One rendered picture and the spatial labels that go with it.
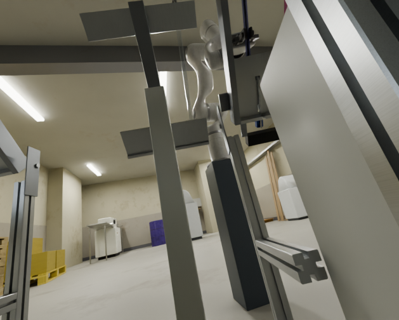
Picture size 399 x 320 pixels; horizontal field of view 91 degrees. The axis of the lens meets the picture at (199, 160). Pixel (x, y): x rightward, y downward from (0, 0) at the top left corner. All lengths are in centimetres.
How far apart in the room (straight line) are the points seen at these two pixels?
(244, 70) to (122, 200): 919
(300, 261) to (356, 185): 16
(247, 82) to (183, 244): 53
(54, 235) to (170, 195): 708
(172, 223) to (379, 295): 37
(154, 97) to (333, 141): 50
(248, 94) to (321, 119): 48
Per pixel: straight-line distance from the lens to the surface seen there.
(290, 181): 597
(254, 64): 72
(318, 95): 27
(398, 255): 25
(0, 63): 371
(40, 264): 473
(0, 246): 442
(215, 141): 116
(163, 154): 54
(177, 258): 51
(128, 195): 964
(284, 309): 65
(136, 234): 941
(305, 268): 36
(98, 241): 774
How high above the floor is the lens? 39
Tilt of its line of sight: 18 degrees up
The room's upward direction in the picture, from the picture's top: 12 degrees counter-clockwise
